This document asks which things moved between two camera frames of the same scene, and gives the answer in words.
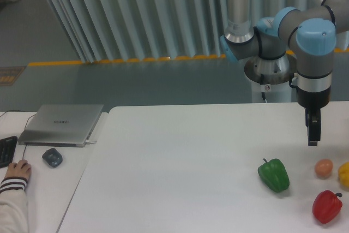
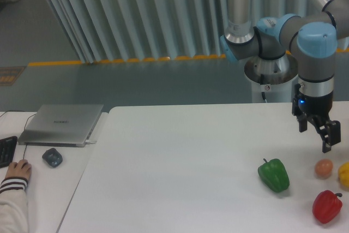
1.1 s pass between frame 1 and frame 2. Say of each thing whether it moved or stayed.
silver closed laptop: stayed
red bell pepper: stayed
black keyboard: stayed
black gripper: moved
